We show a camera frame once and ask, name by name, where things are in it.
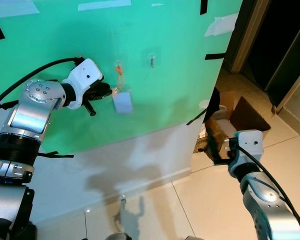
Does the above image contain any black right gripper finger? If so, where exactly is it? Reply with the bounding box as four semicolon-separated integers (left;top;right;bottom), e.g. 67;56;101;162
204;121;226;154

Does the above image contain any white key tag orange cord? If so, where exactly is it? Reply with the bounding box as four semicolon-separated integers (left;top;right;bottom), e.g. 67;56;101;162
111;65;135;114

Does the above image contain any white item in box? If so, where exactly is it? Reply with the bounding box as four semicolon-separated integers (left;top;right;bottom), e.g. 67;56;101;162
212;104;234;121

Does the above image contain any open brown cardboard box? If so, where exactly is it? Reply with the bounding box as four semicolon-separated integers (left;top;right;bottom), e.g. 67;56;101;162
210;91;272;146

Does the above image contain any long white tape strip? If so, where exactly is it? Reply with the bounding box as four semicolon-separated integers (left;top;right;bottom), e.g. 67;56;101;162
77;0;132;12

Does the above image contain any crumpled white tape patch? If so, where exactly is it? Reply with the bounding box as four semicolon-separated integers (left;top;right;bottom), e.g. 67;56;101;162
203;13;240;38

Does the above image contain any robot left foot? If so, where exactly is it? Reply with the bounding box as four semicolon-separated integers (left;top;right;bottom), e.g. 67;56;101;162
106;232;134;240

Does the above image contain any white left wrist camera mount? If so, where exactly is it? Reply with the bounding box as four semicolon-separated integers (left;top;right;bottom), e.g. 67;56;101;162
61;58;104;110

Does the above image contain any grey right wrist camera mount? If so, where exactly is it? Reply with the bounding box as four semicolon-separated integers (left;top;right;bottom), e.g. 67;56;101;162
229;130;265;176

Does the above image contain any clear adhesive wall hook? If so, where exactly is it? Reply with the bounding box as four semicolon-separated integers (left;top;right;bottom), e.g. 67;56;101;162
113;59;125;74
147;49;159;69

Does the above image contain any green wall sheet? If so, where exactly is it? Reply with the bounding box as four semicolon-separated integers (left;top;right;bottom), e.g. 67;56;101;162
0;0;244;155

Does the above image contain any dark sliding door frame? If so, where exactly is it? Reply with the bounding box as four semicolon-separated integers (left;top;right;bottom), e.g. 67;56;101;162
267;15;300;116

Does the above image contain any brown door frame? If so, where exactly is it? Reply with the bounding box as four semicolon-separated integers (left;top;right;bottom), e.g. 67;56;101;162
224;0;272;76

